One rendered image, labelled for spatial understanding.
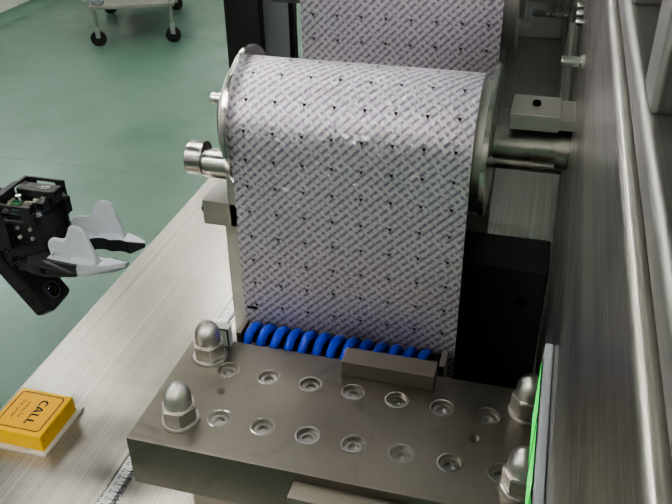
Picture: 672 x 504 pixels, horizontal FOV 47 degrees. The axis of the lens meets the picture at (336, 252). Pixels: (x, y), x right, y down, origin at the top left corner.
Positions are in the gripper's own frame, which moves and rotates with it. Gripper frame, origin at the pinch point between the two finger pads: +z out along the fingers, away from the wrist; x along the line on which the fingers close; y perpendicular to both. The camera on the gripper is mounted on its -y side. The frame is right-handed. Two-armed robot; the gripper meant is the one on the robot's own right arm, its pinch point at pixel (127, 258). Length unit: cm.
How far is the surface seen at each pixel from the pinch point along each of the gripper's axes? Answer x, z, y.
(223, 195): 8.7, 8.6, 4.7
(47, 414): -10.0, -7.7, -16.6
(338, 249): -0.3, 24.9, 5.2
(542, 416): -28, 46, 13
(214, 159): 8.3, 8.1, 9.4
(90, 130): 254, -175, -109
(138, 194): 197, -119, -109
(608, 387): -46, 46, 32
